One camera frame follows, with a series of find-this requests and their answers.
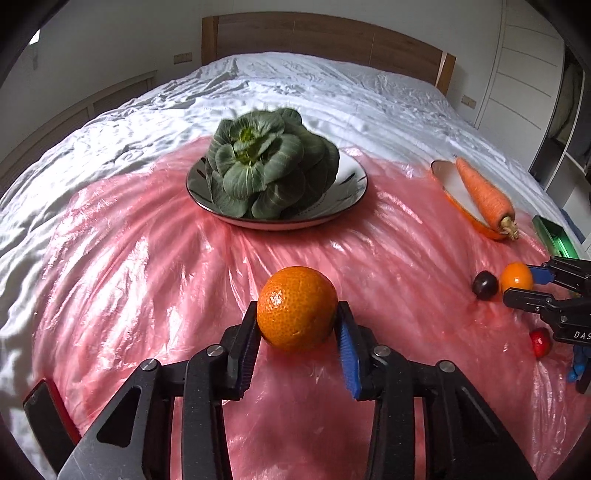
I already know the bed with white sheet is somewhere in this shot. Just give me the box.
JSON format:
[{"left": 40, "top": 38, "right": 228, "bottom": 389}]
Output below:
[{"left": 0, "top": 53, "right": 591, "bottom": 480}]

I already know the green bok choy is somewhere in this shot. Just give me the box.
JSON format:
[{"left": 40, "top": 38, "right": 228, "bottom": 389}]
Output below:
[{"left": 205, "top": 108, "right": 341, "bottom": 220}]

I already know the pink plastic sheet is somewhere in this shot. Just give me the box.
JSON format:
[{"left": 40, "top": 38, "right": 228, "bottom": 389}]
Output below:
[{"left": 30, "top": 134, "right": 588, "bottom": 480}]

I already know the red apple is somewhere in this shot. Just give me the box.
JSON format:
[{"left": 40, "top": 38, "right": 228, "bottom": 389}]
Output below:
[{"left": 529, "top": 328, "right": 552, "bottom": 360}]

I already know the green tray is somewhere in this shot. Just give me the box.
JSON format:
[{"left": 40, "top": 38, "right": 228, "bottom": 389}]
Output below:
[{"left": 532, "top": 215, "right": 581, "bottom": 259}]

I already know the orange oval dish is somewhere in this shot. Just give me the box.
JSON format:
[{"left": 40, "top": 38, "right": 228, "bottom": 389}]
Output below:
[{"left": 430, "top": 159, "right": 515, "bottom": 242}]

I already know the smartphone with red case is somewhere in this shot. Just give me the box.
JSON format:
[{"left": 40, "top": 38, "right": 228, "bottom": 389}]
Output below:
[{"left": 22, "top": 378, "right": 84, "bottom": 448}]

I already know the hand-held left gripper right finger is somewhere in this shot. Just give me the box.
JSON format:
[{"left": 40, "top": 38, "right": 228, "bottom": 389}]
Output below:
[{"left": 335, "top": 301, "right": 539, "bottom": 480}]

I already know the person's right hand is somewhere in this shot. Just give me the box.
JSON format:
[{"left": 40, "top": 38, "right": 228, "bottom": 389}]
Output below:
[{"left": 567, "top": 344, "right": 591, "bottom": 384}]

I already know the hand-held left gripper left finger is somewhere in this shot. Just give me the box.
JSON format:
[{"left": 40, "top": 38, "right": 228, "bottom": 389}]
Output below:
[{"left": 58, "top": 301, "right": 264, "bottom": 480}]

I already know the white wardrobe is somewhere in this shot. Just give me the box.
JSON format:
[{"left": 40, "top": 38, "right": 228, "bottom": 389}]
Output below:
[{"left": 475, "top": 0, "right": 567, "bottom": 141}]

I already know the white dark-rimmed plate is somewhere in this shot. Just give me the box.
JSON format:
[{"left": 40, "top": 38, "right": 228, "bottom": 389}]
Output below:
[{"left": 186, "top": 150, "right": 369, "bottom": 230}]

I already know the orange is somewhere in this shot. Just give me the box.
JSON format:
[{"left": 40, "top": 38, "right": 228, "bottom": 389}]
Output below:
[
  {"left": 257, "top": 266, "right": 339, "bottom": 352},
  {"left": 499, "top": 261, "right": 535, "bottom": 292}
]

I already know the wooden headboard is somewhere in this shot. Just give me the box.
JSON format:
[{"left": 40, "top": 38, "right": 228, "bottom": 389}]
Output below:
[{"left": 202, "top": 12, "right": 457, "bottom": 97}]

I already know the carrot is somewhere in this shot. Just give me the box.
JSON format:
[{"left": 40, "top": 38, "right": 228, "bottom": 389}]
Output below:
[{"left": 455, "top": 157, "right": 520, "bottom": 241}]

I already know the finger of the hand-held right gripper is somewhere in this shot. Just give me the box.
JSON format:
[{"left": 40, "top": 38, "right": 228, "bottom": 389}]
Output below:
[
  {"left": 526, "top": 257, "right": 591, "bottom": 295},
  {"left": 502, "top": 287, "right": 561, "bottom": 319}
]

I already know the dark plum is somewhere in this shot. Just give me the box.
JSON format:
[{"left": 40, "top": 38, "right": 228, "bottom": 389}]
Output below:
[{"left": 472, "top": 271, "right": 499, "bottom": 297}]

